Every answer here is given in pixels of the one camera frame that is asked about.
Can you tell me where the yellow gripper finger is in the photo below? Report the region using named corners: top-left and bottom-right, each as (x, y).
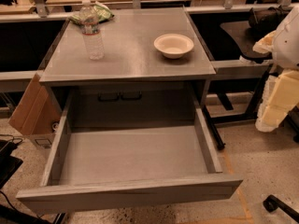
top-left (252, 31), bottom-right (276, 54)
top-left (255, 70), bottom-right (299, 133)

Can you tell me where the grey cabinet with top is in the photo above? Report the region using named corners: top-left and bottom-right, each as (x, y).
top-left (40, 8), bottom-right (215, 129)

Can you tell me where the black side table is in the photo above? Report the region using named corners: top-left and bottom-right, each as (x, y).
top-left (204, 20), bottom-right (299, 151)

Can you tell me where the dark bag on table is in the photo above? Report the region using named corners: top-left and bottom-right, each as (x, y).
top-left (249, 7), bottom-right (289, 33)

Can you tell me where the open grey top drawer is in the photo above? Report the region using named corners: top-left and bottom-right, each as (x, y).
top-left (17, 87), bottom-right (242, 214)

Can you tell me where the brown cardboard box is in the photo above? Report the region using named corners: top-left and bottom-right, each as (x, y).
top-left (8, 74), bottom-right (61, 148)

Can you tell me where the black caster wheel base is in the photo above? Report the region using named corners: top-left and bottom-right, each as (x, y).
top-left (263, 195), bottom-right (299, 223)

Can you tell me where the green chip bag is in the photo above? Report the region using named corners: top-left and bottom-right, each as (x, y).
top-left (69, 2), bottom-right (114, 25)

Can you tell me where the black equipment at left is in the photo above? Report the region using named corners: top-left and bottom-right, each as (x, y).
top-left (0, 134), bottom-right (23, 189)

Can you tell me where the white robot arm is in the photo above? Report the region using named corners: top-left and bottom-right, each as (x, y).
top-left (253, 6), bottom-right (299, 132)

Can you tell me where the clear plastic water bottle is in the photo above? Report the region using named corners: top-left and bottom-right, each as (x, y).
top-left (79, 0), bottom-right (104, 60)

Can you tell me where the white paper bowl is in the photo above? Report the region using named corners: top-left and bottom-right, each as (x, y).
top-left (154, 34), bottom-right (194, 59)

